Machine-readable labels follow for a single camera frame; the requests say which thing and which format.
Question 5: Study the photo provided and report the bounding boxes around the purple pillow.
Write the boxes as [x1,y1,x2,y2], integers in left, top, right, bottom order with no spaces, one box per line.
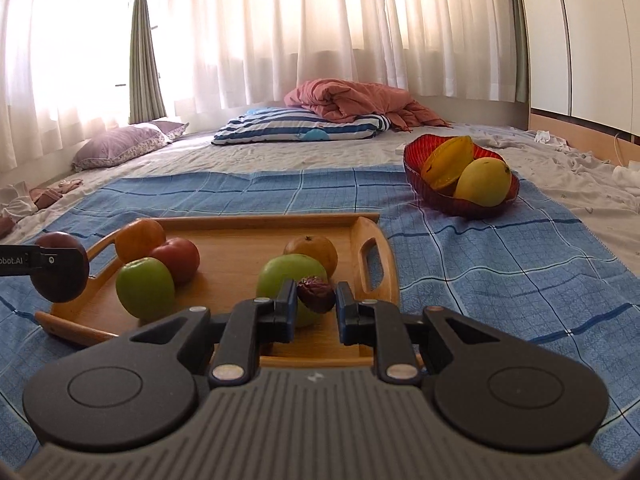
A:
[72,119,189,171]

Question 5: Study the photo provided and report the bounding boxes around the wooden serving tray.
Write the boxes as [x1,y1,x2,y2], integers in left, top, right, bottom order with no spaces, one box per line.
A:
[35,212,400,346]

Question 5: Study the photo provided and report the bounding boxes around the pink clothes at left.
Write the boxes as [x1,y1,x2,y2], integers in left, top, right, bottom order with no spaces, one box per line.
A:
[0,179,82,238]

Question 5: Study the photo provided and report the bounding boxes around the pink blanket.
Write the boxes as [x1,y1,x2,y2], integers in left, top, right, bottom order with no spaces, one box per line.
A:
[283,78,449,131]

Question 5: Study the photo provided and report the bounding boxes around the blue striped pillow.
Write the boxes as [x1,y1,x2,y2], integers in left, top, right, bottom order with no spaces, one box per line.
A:
[212,107,390,145]

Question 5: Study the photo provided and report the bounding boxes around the dark red plum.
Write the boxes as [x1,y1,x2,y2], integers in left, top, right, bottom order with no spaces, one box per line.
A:
[30,232,89,302]

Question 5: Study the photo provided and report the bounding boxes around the dried red date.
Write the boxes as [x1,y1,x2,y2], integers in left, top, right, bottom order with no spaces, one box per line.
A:
[296,276,336,314]

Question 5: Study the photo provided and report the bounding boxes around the white crumpled cloth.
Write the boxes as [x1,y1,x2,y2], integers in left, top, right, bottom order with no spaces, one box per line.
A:
[534,130,570,153]

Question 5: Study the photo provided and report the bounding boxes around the orange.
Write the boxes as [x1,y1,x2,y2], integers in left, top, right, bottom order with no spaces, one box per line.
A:
[115,219,166,263]
[283,235,338,278]

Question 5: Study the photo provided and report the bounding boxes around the large green apple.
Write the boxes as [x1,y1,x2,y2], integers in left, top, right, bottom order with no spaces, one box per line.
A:
[255,252,330,330]

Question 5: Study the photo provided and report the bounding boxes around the white wardrobe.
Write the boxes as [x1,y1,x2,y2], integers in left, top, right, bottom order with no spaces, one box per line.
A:
[523,0,639,134]

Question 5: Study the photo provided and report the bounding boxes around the red apple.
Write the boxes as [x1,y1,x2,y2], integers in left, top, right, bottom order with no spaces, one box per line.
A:
[151,237,200,286]

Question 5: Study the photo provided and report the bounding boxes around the white sheer curtain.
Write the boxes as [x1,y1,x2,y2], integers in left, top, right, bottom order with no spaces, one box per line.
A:
[1,0,528,171]

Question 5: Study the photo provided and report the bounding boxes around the orange starfruit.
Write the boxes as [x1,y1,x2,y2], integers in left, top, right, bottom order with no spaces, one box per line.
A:
[421,136,474,191]

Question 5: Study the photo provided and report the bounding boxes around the green drape curtain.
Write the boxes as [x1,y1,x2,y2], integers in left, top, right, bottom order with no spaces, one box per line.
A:
[128,0,166,124]

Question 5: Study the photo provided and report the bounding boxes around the yellow mango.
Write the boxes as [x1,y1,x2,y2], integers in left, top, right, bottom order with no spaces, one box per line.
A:
[454,157,512,207]

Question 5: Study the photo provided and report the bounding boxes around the red glass fruit bowl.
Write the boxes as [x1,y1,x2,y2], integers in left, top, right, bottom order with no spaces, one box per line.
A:
[404,134,520,219]

